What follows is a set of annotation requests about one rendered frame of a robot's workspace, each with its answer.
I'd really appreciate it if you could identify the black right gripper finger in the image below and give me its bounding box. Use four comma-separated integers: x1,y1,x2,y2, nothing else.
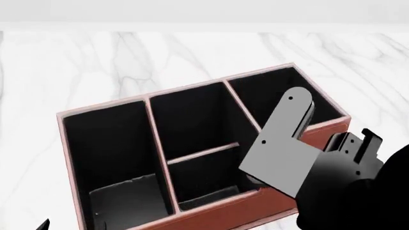
353,128,383,164

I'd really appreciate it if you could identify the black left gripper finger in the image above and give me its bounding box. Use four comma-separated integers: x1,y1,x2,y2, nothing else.
34,218,50,230

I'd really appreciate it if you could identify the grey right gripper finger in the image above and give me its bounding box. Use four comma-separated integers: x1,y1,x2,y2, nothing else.
238,86,322,199

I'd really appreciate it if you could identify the red-brown caddy with black compartments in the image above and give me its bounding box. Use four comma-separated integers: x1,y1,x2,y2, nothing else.
56,62,352,230

